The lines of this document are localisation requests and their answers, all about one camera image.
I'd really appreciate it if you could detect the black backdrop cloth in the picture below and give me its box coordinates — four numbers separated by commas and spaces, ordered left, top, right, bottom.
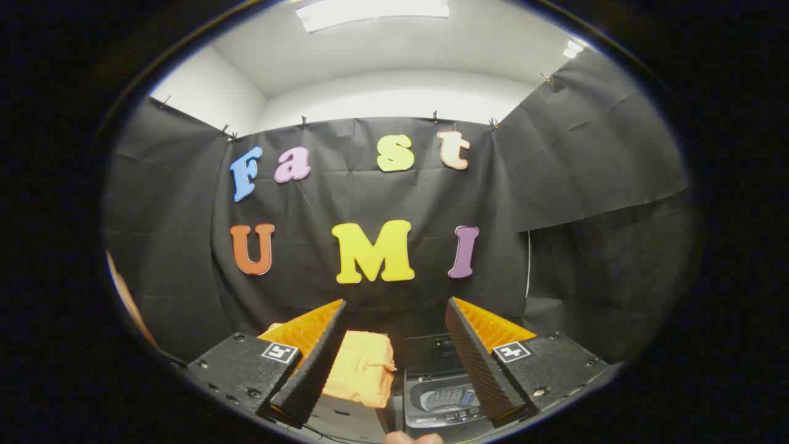
104, 49, 690, 364

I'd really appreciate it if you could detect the black washing machine lid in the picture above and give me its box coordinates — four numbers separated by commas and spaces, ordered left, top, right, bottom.
404, 333, 462, 374

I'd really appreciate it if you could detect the orange polo shirt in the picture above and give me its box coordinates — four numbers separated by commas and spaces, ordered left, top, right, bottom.
321, 331, 397, 409

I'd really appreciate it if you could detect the long ceiling light panel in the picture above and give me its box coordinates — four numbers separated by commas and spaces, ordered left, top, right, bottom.
296, 0, 450, 33

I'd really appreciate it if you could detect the row of black clips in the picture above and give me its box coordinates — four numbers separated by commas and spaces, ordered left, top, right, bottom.
159, 73, 554, 142

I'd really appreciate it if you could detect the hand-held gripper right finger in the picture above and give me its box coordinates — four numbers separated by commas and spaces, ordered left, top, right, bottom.
445, 297, 611, 427

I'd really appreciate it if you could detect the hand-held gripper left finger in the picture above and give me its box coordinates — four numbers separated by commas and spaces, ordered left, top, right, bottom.
185, 299, 347, 429

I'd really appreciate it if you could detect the grey washing machine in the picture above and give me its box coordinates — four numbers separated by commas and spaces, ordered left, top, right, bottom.
404, 369, 494, 441

